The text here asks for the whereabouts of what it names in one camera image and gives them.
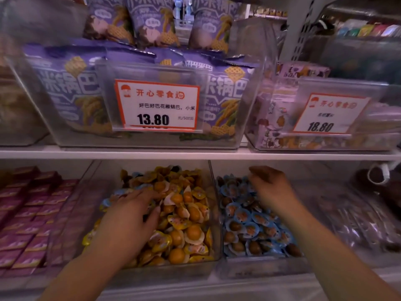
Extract person's right hand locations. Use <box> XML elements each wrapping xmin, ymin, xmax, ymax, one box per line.
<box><xmin>248</xmin><ymin>166</ymin><xmax>299</xmax><ymax>214</ymax></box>

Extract person's left hand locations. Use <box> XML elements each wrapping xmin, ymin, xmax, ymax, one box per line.
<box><xmin>91</xmin><ymin>188</ymin><xmax>164</xmax><ymax>267</ymax></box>

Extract person's right forearm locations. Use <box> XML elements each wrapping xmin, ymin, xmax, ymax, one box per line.
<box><xmin>276</xmin><ymin>199</ymin><xmax>401</xmax><ymax>301</ymax></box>

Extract person's left forearm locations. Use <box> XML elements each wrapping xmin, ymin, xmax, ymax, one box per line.
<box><xmin>37</xmin><ymin>246</ymin><xmax>126</xmax><ymax>301</ymax></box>

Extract pile of orange wrapped snacks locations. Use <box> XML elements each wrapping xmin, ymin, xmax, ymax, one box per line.
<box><xmin>82</xmin><ymin>165</ymin><xmax>215</xmax><ymax>269</ymax></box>

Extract pile of blue wrapped snacks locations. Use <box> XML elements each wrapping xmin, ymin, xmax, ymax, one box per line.
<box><xmin>216</xmin><ymin>173</ymin><xmax>303</xmax><ymax>258</ymax></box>

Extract pile of cartoon print packets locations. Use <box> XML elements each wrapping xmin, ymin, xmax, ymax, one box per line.
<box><xmin>247</xmin><ymin>61</ymin><xmax>401</xmax><ymax>151</ymax></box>

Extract white shelf board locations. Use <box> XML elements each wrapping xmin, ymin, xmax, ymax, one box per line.
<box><xmin>0</xmin><ymin>266</ymin><xmax>401</xmax><ymax>301</ymax></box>
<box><xmin>0</xmin><ymin>145</ymin><xmax>401</xmax><ymax>162</ymax></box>

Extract large clear plastic bin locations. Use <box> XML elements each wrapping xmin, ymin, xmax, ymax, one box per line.
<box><xmin>6</xmin><ymin>18</ymin><xmax>278</xmax><ymax>150</ymax></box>

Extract white orange-bordered price tag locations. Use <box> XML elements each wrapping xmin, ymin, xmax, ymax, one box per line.
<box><xmin>114</xmin><ymin>79</ymin><xmax>201</xmax><ymax>133</ymax></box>
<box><xmin>293</xmin><ymin>93</ymin><xmax>372</xmax><ymax>135</ymax></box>

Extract pile of dark clear-wrapped snacks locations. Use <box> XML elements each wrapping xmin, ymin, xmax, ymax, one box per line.
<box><xmin>313</xmin><ymin>168</ymin><xmax>401</xmax><ymax>253</ymax></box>

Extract rows of pink packets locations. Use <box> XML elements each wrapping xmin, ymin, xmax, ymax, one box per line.
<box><xmin>0</xmin><ymin>166</ymin><xmax>81</xmax><ymax>278</ymax></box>

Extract pile of purple snack bags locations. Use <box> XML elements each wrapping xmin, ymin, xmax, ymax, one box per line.
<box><xmin>23</xmin><ymin>0</ymin><xmax>261</xmax><ymax>142</ymax></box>

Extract grey perforated shelf upright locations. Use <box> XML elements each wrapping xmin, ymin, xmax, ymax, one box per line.
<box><xmin>278</xmin><ymin>0</ymin><xmax>317</xmax><ymax>62</ymax></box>

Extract pile of brown packets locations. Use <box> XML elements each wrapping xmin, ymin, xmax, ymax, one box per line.
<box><xmin>0</xmin><ymin>59</ymin><xmax>48</xmax><ymax>144</ymax></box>

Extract row of colourful boxes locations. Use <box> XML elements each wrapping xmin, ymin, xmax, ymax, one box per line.
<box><xmin>336</xmin><ymin>23</ymin><xmax>401</xmax><ymax>38</ymax></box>

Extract white loop handle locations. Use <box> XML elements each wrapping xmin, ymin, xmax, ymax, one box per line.
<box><xmin>367</xmin><ymin>162</ymin><xmax>391</xmax><ymax>186</ymax></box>

